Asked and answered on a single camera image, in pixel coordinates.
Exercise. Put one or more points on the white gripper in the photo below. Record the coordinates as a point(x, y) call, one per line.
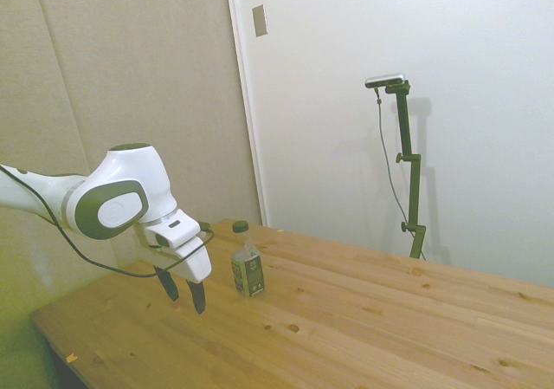
point(195, 263)

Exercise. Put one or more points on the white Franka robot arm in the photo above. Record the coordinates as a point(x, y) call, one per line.
point(117, 181)

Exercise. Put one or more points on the clear bottle with dark label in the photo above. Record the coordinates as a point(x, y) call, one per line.
point(247, 267)

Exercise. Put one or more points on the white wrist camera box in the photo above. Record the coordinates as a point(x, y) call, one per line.
point(173, 232)

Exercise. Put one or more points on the white door frame strip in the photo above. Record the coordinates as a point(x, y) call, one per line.
point(246, 99)

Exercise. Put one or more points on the dark green camera stand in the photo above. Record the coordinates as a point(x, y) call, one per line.
point(409, 168)

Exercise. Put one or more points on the grey wall plate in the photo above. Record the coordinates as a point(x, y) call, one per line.
point(260, 21)

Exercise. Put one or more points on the silver exterior camera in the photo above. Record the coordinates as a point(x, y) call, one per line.
point(385, 80)

